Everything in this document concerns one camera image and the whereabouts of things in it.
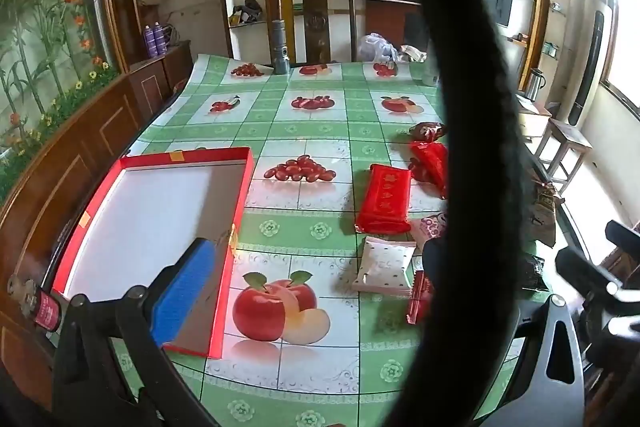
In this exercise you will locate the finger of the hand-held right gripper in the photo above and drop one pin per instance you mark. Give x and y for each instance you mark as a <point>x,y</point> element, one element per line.
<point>625,237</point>
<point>590,274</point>

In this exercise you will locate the grey flashlight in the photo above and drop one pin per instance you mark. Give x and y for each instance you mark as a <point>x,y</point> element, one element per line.
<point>280,47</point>

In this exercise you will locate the printed plastic bag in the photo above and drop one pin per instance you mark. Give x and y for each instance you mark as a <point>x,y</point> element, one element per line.
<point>412,53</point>

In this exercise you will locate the pink snack packet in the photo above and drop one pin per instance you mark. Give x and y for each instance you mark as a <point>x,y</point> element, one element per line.
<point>430,227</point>

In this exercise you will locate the long red snack packet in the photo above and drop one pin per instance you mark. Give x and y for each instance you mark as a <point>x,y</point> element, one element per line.
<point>382,199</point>

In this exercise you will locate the white dotted snack packet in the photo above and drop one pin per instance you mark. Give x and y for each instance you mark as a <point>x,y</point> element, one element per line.
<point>382,264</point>

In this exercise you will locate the red printed tag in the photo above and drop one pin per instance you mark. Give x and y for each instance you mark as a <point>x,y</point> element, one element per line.
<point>47,312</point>

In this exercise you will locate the window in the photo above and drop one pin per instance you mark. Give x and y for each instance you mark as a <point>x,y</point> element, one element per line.
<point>625,32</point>

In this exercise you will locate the flower wall mural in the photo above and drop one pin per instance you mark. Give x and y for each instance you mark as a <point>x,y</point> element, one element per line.
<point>40,32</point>

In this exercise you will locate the purple spray can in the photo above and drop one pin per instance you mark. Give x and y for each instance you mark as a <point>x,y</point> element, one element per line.
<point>160,38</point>
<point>148,41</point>

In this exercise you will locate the steel kettle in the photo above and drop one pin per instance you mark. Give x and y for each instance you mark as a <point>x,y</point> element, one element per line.
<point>534,84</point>

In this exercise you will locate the wooden television cabinet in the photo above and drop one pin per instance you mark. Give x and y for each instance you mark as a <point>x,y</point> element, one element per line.
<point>390,22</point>

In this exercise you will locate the bright red snack packet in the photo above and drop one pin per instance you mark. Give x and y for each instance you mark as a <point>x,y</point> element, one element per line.
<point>430,164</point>

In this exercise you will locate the dark wooden chair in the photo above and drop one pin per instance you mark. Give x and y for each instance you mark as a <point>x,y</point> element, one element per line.
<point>316,19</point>

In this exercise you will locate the wooden side table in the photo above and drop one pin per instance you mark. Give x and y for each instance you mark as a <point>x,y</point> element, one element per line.
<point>535,122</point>

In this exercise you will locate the red gift box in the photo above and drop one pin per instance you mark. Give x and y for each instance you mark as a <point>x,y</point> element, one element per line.
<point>150,217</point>

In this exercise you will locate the white standing air conditioner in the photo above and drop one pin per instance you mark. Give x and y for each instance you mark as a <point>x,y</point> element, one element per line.
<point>592,57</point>

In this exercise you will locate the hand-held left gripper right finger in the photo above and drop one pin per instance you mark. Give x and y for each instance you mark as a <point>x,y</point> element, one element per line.
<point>435,262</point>

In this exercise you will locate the wooden stool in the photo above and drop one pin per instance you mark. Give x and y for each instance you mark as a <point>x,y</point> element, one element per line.
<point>565,134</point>

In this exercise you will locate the low wooden cabinet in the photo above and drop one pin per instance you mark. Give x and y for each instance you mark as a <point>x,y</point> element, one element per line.
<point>155,82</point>

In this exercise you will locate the green fruit-print tablecloth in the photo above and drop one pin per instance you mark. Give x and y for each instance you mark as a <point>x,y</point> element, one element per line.
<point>310,142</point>

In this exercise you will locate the grey wall socket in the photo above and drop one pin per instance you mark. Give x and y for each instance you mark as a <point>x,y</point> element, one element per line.
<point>20,289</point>

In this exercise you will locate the white plastic bag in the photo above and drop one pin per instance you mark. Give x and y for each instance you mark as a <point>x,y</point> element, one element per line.
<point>375,47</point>

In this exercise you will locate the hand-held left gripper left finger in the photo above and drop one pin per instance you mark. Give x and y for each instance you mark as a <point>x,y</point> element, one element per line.
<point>185,292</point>

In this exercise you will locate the dark red snack packet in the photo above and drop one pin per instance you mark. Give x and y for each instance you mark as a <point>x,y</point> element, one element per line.
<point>427,132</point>

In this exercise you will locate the red and white bag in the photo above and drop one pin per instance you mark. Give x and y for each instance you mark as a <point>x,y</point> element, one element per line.
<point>180,84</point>

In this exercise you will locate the dark tool on shelf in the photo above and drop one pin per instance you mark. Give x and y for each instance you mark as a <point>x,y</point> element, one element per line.
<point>246,11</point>

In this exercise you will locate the red patterned snack packet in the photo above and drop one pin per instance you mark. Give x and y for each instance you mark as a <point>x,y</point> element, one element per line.
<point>417,302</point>

